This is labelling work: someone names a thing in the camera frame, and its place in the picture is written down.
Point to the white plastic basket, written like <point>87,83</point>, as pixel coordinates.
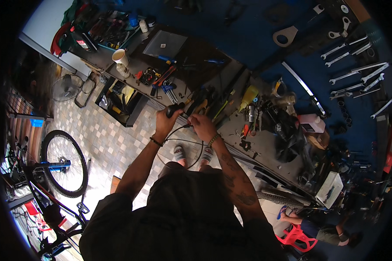
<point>330,189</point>

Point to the beige plate with hole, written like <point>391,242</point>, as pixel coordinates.
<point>289,34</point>

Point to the yellow oil bottle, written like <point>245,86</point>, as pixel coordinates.
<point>248,97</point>

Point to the blue plastic box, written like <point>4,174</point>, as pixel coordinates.
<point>37,123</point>

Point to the black drawer with parts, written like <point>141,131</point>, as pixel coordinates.
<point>121,99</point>

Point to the orange utility knife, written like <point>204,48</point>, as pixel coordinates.
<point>163,77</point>

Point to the small black bit box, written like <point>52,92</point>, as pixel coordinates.
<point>147,76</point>

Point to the person's body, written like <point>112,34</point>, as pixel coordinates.
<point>183,218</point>

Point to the black and yellow tool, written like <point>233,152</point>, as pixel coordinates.
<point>201,101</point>

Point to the white paper cup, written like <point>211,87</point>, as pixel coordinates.
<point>120,57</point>

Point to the long silver metal strip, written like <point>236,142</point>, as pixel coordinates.
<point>302,83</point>

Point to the row of silver wrenches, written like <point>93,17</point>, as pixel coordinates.
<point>359,70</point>

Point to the person's right fingers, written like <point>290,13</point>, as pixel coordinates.
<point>193,122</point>

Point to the black plastic bag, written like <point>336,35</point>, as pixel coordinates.
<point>289,133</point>

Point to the pink liquid bottle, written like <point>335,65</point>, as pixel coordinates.
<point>310,124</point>

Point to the heap of tools and cloths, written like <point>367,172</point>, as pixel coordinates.
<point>94,31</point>

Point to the row of black sockets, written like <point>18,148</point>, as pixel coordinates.
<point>343,112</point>

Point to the clear plastic sheet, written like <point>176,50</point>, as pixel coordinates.
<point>165,44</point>

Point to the grey standing fan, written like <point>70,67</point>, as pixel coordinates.
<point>66,88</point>

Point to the black brake lever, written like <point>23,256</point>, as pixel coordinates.
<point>173,107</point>

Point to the person's left hand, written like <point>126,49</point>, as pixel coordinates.
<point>163,122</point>

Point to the small white bottle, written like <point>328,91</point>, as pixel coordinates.
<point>144,26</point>

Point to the red plastic stool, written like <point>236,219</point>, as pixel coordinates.
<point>295,239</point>

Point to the person's left fingers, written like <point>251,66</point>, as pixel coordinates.
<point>176,113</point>

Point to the person's right hand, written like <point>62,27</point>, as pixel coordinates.
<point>202,128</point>

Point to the black knobby bicycle tire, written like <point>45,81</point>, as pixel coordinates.
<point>281,197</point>

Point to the person's legs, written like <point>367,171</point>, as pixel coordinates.
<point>196,156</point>

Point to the blue hex key set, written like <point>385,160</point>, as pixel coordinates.
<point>170,91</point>

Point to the clear glass jar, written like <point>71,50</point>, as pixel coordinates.
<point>122,70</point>

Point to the black bicycle with blue fork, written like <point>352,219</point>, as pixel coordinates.
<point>63,163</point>

